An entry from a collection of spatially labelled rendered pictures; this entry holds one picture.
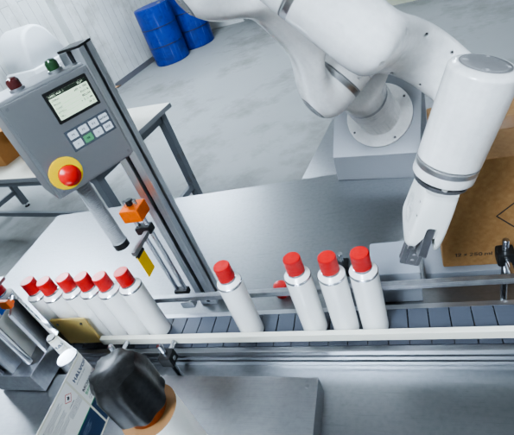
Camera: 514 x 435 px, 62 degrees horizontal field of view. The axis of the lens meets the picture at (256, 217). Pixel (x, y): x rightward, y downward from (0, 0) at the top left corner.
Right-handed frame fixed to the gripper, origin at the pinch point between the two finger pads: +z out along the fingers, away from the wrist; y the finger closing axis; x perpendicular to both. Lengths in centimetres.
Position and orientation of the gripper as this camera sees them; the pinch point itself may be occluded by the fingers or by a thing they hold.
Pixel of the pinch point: (411, 253)
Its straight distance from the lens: 75.0
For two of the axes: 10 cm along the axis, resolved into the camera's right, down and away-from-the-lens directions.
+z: -0.4, 7.6, 6.5
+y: -2.1, 6.3, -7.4
